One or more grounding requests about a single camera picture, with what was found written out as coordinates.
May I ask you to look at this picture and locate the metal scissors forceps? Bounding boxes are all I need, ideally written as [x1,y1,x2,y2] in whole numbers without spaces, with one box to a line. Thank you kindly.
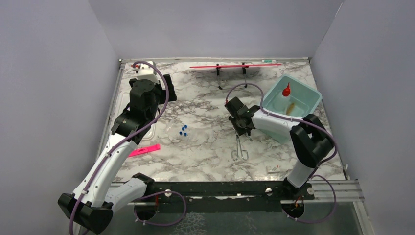
[231,133,249,161]

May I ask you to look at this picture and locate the black wire stand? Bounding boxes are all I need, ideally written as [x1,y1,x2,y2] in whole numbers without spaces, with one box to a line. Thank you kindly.
[216,62,247,90]

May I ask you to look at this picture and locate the white plastic lid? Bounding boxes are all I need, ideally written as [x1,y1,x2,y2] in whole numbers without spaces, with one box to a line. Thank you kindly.
[142,122,157,141]

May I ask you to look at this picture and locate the brown bottle brush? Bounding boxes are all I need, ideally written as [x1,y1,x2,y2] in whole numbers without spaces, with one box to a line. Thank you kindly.
[286,102,295,116]

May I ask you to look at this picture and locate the small white label box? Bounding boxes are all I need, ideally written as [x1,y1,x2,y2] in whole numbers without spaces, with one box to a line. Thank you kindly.
[266,165,280,174]

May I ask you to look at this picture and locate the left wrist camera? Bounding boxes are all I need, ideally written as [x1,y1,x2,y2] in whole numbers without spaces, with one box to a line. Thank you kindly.
[132,64,159,84]

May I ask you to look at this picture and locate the red rod on stand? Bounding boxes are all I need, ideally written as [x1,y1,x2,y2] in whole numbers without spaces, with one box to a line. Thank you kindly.
[189,63,282,69]

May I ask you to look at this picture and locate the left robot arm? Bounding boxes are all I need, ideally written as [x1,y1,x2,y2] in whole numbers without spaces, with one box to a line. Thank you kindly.
[58,74,177,234]

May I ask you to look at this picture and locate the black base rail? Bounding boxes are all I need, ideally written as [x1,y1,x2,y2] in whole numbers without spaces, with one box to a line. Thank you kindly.
[145,181,315,213]

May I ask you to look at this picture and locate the teal plastic bin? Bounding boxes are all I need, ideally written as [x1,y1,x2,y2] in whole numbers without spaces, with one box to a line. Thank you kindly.
[259,74,323,144]

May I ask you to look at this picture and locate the red-capped wash bottle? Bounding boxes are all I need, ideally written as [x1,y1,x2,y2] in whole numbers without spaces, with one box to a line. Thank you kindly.
[273,82,291,114]

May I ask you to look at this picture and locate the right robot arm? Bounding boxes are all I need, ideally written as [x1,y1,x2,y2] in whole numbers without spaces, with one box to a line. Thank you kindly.
[225,97,335,199]

